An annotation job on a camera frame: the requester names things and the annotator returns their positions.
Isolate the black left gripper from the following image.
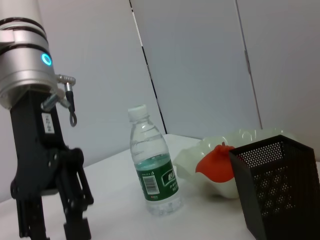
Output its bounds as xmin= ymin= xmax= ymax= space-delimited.
xmin=9 ymin=89 xmax=95 ymax=240

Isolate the black mesh pen holder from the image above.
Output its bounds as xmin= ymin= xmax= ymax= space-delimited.
xmin=228 ymin=134 xmax=320 ymax=240

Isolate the pale green glass fruit plate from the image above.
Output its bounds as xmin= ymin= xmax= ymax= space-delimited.
xmin=173 ymin=127 xmax=298 ymax=200

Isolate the left gripper connector cable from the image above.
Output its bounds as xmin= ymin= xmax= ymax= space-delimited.
xmin=41 ymin=73 xmax=78 ymax=128

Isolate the clear green-label water bottle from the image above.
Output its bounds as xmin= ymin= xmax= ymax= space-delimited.
xmin=127 ymin=104 xmax=184 ymax=217

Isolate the thin black wall cable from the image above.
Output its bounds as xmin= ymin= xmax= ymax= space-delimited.
xmin=128 ymin=0 xmax=168 ymax=135

